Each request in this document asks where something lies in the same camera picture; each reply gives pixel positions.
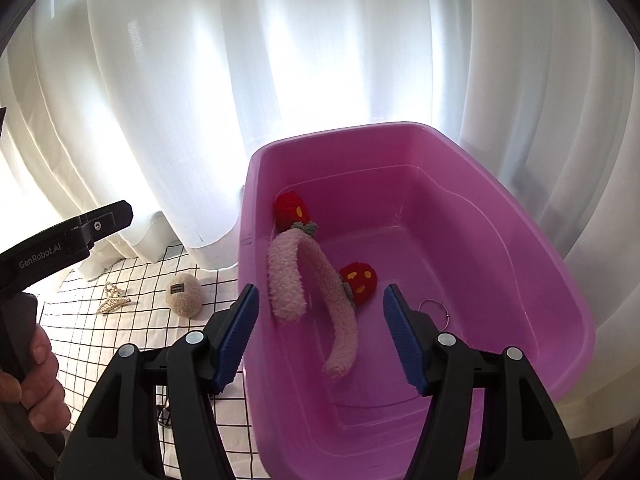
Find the person's left hand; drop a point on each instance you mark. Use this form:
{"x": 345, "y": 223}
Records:
{"x": 41, "y": 394}

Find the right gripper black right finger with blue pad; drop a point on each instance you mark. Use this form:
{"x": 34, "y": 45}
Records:
{"x": 522, "y": 435}

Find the white sheer curtain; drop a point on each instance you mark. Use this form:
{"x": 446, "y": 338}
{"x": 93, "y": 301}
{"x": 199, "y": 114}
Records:
{"x": 162, "y": 102}

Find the pearl hair claw clip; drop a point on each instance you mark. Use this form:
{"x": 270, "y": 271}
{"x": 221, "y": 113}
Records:
{"x": 113, "y": 299}

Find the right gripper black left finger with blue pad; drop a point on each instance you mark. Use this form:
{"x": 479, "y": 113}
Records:
{"x": 116, "y": 435}

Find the pink plastic basin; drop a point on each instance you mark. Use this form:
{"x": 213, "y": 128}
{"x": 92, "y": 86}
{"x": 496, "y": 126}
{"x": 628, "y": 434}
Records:
{"x": 429, "y": 219}

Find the beige fuzzy pouch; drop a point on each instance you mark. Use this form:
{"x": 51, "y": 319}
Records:
{"x": 184, "y": 295}

